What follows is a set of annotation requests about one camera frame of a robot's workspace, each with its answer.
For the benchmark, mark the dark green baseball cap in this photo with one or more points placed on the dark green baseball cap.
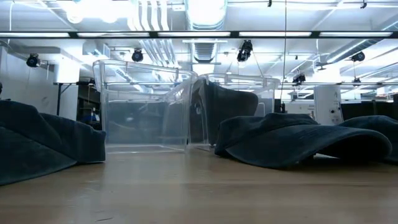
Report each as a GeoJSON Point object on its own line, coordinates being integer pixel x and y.
{"type": "Point", "coordinates": [227, 109]}

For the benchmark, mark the dark blue baseball cap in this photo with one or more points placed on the dark blue baseball cap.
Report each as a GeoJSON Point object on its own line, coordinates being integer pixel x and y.
{"type": "Point", "coordinates": [37, 146]}
{"type": "Point", "coordinates": [295, 146]}
{"type": "Point", "coordinates": [379, 124]}

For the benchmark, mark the ceiling air vent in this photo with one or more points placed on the ceiling air vent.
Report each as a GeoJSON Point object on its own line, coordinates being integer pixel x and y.
{"type": "Point", "coordinates": [204, 53]}

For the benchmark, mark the clear plastic storage bin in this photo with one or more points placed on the clear plastic storage bin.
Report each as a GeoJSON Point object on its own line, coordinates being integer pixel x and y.
{"type": "Point", "coordinates": [140, 124]}
{"type": "Point", "coordinates": [267, 93]}

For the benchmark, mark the black ceiling spotlight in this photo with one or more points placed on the black ceiling spotlight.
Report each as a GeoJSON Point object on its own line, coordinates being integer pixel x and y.
{"type": "Point", "coordinates": [359, 56]}
{"type": "Point", "coordinates": [137, 56]}
{"type": "Point", "coordinates": [299, 78]}
{"type": "Point", "coordinates": [245, 51]}
{"type": "Point", "coordinates": [33, 61]}

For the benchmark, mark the black overhead light bar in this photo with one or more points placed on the black overhead light bar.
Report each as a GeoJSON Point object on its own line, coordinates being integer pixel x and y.
{"type": "Point", "coordinates": [152, 34]}

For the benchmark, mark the dark shelf unit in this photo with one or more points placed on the dark shelf unit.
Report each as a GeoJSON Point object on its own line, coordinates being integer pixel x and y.
{"type": "Point", "coordinates": [90, 105]}

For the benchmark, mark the white machine cabinet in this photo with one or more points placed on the white machine cabinet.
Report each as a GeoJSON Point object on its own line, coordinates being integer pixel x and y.
{"type": "Point", "coordinates": [326, 105]}

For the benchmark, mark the black table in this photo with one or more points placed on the black table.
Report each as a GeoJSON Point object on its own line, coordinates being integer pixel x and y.
{"type": "Point", "coordinates": [59, 99]}

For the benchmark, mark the silver ventilation duct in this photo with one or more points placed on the silver ventilation duct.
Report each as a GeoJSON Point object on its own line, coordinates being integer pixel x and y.
{"type": "Point", "coordinates": [205, 15]}

